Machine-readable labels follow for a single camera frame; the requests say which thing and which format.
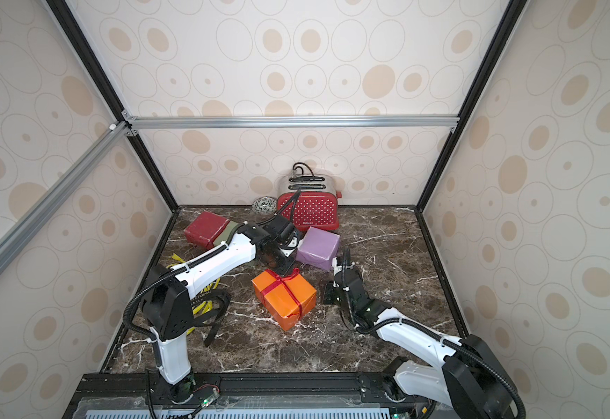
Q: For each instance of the red ribbon bow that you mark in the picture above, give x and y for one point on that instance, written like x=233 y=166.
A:
x=283 y=282

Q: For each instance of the left aluminium frame bar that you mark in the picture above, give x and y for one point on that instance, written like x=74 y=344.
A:
x=13 y=243

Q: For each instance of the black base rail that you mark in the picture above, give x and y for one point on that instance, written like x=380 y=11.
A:
x=368 y=387

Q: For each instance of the horizontal aluminium frame bar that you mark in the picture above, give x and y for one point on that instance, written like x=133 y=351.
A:
x=253 y=122

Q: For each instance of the black printed ribbon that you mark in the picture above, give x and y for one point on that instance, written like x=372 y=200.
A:
x=209 y=309

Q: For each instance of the purple gift box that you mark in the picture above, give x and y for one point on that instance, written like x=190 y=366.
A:
x=318 y=248

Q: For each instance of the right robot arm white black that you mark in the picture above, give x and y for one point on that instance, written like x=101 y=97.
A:
x=463 y=374

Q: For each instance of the patterned ceramic bowl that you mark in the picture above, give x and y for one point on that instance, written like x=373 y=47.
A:
x=264 y=206

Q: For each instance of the green gift box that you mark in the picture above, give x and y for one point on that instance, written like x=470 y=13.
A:
x=225 y=235

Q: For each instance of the orange gift box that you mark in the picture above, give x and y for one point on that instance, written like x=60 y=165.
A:
x=280 y=305

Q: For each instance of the red gift box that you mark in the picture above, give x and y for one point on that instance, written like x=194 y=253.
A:
x=205 y=229

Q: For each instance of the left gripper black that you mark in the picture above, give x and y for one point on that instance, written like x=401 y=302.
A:
x=287 y=269

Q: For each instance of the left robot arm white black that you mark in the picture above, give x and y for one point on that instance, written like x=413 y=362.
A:
x=179 y=298

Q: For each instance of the red polka dot toaster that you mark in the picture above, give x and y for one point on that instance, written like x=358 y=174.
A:
x=309 y=201

